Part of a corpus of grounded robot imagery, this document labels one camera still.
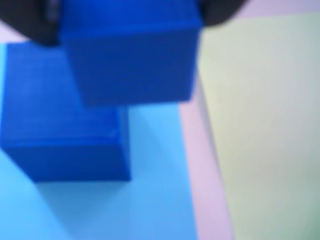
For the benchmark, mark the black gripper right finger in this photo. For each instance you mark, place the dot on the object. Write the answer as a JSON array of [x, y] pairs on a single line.
[[220, 11]]

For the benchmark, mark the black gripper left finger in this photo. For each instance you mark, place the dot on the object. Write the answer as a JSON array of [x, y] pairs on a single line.
[[27, 22]]

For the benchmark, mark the small blue cube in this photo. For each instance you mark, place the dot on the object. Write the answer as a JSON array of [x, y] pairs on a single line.
[[130, 62]]

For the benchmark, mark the medium blue cube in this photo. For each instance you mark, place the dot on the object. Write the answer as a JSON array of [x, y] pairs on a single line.
[[50, 137]]

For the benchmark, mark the green paper square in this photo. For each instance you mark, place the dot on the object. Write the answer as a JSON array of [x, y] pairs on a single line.
[[270, 125]]

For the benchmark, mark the light blue paper square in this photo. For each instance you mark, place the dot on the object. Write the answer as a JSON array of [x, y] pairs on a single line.
[[155, 175]]

